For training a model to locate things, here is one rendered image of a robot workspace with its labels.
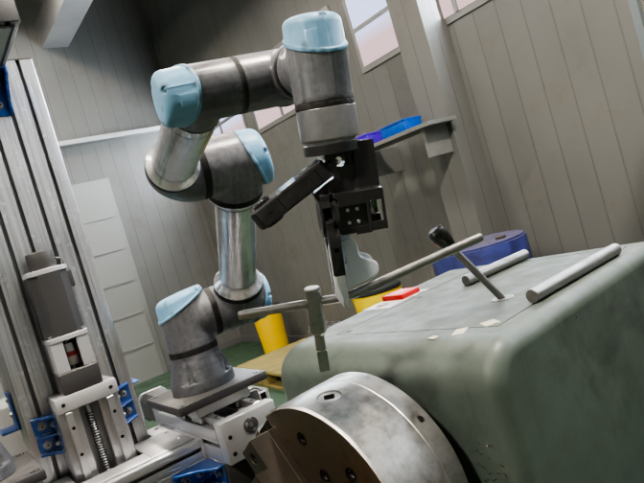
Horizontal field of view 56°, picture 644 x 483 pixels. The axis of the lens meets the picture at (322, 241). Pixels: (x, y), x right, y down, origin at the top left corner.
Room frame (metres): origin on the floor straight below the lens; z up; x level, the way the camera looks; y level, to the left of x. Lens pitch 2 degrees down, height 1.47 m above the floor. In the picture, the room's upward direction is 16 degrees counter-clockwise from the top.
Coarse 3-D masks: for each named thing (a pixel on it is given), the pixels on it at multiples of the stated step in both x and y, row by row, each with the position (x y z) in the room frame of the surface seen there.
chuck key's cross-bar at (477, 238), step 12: (468, 240) 0.80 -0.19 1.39; (480, 240) 0.80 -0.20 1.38; (444, 252) 0.79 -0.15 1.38; (456, 252) 0.80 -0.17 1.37; (408, 264) 0.80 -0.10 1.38; (420, 264) 0.79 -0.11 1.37; (384, 276) 0.79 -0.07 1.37; (396, 276) 0.79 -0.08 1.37; (360, 288) 0.79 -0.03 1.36; (372, 288) 0.79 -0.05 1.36; (300, 300) 0.79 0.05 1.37; (324, 300) 0.79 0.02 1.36; (336, 300) 0.79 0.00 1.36; (240, 312) 0.78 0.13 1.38; (252, 312) 0.78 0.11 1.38; (264, 312) 0.78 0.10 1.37; (276, 312) 0.79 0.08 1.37
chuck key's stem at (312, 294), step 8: (304, 288) 0.79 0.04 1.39; (312, 288) 0.78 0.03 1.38; (312, 296) 0.78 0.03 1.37; (320, 296) 0.79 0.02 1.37; (312, 304) 0.78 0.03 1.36; (320, 304) 0.79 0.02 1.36; (312, 312) 0.78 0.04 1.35; (320, 312) 0.79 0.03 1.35; (312, 320) 0.79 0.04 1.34; (320, 320) 0.79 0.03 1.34; (312, 328) 0.79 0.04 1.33; (320, 328) 0.79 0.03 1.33; (320, 336) 0.79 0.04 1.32; (320, 344) 0.79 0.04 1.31; (320, 352) 0.79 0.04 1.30; (320, 360) 0.80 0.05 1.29; (328, 360) 0.80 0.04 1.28; (320, 368) 0.80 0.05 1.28; (328, 368) 0.80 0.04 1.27
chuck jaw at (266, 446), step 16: (272, 432) 0.85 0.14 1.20; (256, 448) 0.82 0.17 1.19; (272, 448) 0.83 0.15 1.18; (256, 464) 0.83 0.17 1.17; (272, 464) 0.81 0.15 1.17; (288, 464) 0.82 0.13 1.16; (256, 480) 0.79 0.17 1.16; (272, 480) 0.79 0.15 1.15; (288, 480) 0.80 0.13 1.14; (304, 480) 0.81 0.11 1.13
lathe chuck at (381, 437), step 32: (320, 384) 0.88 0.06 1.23; (352, 384) 0.83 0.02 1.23; (288, 416) 0.81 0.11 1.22; (320, 416) 0.76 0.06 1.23; (352, 416) 0.76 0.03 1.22; (384, 416) 0.77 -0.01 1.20; (288, 448) 0.83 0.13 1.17; (320, 448) 0.77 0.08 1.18; (352, 448) 0.73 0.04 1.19; (384, 448) 0.73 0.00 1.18; (416, 448) 0.75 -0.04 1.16; (320, 480) 0.79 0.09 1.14; (352, 480) 0.74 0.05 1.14; (384, 480) 0.70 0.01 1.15; (416, 480) 0.72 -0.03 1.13
